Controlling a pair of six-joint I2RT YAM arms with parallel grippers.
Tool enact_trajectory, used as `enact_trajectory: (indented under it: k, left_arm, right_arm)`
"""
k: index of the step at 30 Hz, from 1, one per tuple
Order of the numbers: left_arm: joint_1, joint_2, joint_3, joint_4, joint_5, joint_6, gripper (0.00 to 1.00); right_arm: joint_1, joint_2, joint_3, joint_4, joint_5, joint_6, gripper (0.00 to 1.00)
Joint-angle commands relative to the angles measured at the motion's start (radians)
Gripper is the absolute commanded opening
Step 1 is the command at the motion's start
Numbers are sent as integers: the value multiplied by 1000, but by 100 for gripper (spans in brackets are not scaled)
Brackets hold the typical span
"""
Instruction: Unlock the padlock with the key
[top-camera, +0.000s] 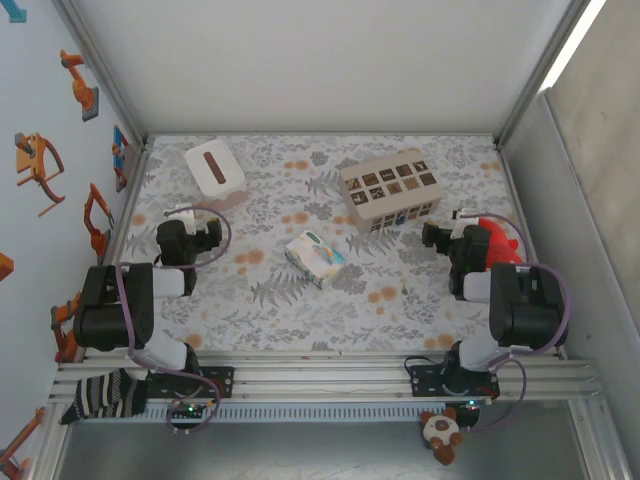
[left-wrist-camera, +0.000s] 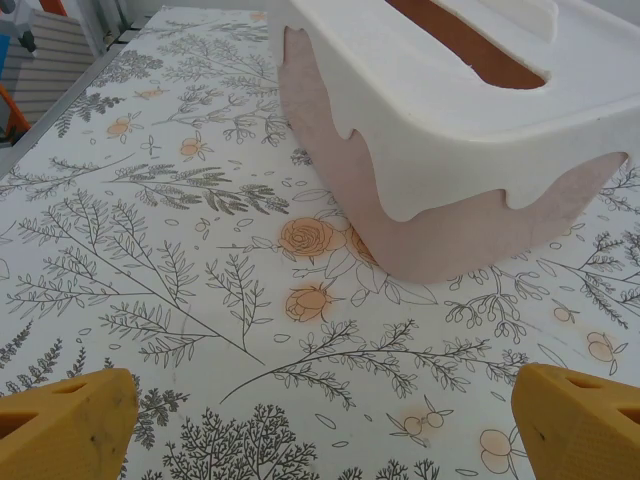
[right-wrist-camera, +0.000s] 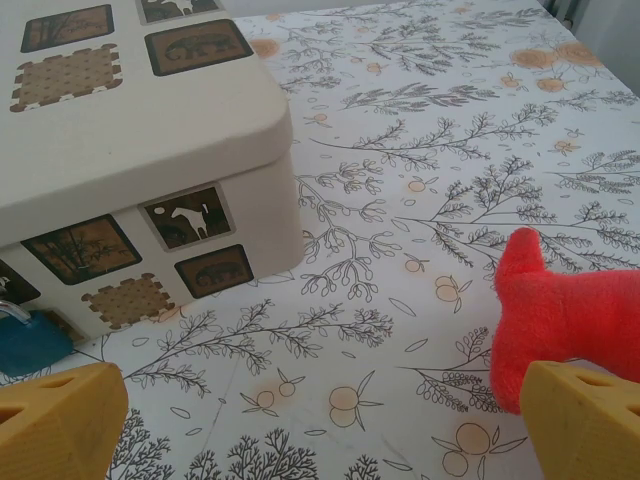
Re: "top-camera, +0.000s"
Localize beige box with picture cards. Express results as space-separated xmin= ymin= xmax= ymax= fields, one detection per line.
xmin=339 ymin=148 xmax=444 ymax=235

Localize colourful tissue pack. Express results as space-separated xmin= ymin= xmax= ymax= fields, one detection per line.
xmin=283 ymin=230 xmax=347 ymax=291

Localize red plastic toy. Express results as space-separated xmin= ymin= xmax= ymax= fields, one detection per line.
xmin=474 ymin=215 xmax=526 ymax=266

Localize white container with brown slot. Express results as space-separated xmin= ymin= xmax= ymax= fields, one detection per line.
xmin=183 ymin=139 xmax=247 ymax=211

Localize floral patterned table mat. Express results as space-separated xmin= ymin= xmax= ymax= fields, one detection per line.
xmin=102 ymin=132 xmax=564 ymax=354

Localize black white striped cloth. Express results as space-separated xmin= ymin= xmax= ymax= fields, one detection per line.
xmin=59 ymin=367 xmax=150 ymax=426

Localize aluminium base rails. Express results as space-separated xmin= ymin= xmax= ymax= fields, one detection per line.
xmin=49 ymin=349 xmax=599 ymax=401

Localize brown white teddy bear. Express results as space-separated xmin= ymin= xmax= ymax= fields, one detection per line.
xmin=418 ymin=405 xmax=466 ymax=467

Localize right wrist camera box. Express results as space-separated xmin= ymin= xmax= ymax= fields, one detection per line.
xmin=452 ymin=207 xmax=482 ymax=241

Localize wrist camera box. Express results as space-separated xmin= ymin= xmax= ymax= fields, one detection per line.
xmin=452 ymin=207 xmax=482 ymax=241
xmin=163 ymin=203 xmax=197 ymax=235

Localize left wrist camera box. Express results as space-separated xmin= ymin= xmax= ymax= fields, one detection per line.
xmin=163 ymin=203 xmax=197 ymax=235

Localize aluminium side rail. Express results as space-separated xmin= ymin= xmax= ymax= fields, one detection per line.
xmin=497 ymin=142 xmax=571 ymax=361
xmin=52 ymin=144 xmax=151 ymax=366

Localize blue orange wall sticker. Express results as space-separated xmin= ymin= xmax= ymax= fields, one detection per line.
xmin=110 ymin=124 xmax=132 ymax=194

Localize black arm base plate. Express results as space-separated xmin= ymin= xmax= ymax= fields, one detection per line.
xmin=148 ymin=366 xmax=235 ymax=400
xmin=409 ymin=363 xmax=501 ymax=399

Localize orange claw wall sticker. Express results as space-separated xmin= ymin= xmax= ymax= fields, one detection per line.
xmin=13 ymin=132 xmax=67 ymax=217

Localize aluminium frame post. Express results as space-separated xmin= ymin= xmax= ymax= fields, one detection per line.
xmin=58 ymin=0 xmax=151 ymax=151
xmin=494 ymin=0 xmax=601 ymax=149

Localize grey slotted cable duct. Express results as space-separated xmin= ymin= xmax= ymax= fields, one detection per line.
xmin=144 ymin=403 xmax=484 ymax=422

